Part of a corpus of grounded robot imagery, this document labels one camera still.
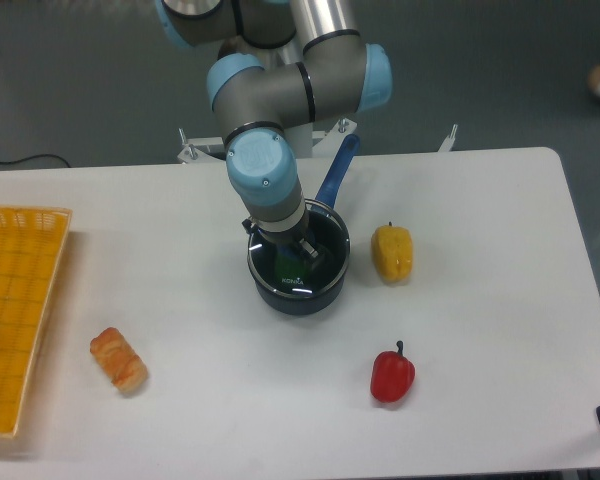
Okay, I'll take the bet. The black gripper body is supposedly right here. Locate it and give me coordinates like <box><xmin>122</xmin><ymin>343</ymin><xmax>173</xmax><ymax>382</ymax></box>
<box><xmin>249</xmin><ymin>219</ymin><xmax>309</xmax><ymax>248</ymax></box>

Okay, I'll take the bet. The dark blue saucepan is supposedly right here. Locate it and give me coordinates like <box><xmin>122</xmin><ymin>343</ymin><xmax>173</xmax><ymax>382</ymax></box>
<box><xmin>244</xmin><ymin>134</ymin><xmax>360</xmax><ymax>316</ymax></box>

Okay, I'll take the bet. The yellow woven basket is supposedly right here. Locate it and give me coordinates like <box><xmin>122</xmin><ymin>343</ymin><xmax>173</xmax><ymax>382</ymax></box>
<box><xmin>0</xmin><ymin>205</ymin><xmax>72</xmax><ymax>438</ymax></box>

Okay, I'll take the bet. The toy bread roll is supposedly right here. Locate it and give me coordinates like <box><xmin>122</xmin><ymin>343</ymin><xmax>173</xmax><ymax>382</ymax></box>
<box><xmin>90</xmin><ymin>327</ymin><xmax>149</xmax><ymax>394</ymax></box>

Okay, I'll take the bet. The yellow bell pepper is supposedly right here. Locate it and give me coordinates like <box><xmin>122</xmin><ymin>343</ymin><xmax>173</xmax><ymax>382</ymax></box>
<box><xmin>371</xmin><ymin>222</ymin><xmax>414</xmax><ymax>283</ymax></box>

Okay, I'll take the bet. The black cable on floor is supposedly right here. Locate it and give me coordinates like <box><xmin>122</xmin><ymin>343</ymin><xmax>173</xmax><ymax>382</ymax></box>
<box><xmin>0</xmin><ymin>153</ymin><xmax>72</xmax><ymax>169</ymax></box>

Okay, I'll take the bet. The glass pot lid blue knob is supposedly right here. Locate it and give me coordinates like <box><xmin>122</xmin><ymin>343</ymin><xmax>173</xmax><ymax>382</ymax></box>
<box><xmin>247</xmin><ymin>200</ymin><xmax>350</xmax><ymax>300</ymax></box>

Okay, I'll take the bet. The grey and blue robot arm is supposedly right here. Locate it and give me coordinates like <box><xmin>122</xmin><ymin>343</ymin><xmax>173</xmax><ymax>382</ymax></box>
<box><xmin>156</xmin><ymin>1</ymin><xmax>393</xmax><ymax>264</ymax></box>

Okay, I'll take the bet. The red bell pepper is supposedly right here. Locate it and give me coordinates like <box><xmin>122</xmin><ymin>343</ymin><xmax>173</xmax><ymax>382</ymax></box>
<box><xmin>370</xmin><ymin>340</ymin><xmax>416</xmax><ymax>403</ymax></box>

